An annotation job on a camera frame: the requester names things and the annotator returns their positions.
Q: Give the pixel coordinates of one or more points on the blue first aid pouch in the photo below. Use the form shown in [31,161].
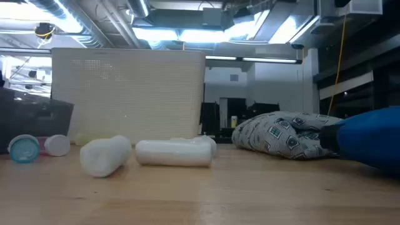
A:
[368,137]

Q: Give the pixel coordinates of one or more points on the teal lidded small bottle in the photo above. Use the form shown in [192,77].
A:
[24,150]

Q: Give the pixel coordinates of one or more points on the black chair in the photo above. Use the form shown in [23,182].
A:
[210,118]
[262,110]

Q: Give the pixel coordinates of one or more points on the small yellow background bottle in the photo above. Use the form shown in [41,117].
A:
[234,122]

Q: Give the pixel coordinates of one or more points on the black shelf unit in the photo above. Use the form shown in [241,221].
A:
[368,78]

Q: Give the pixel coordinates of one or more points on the pink bottle with white cap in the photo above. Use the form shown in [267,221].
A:
[57,145]

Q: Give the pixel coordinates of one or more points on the dark translucent plastic bin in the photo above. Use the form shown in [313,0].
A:
[34,122]

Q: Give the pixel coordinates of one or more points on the white perforated plastic basket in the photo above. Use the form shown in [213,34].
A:
[131,93]

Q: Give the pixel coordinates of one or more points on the ceiling light strip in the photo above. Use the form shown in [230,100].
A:
[268,59]

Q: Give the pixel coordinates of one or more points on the white gauze roll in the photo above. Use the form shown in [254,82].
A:
[212,143]

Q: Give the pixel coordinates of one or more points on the grey patterned cloth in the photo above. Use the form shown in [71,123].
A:
[278,134]

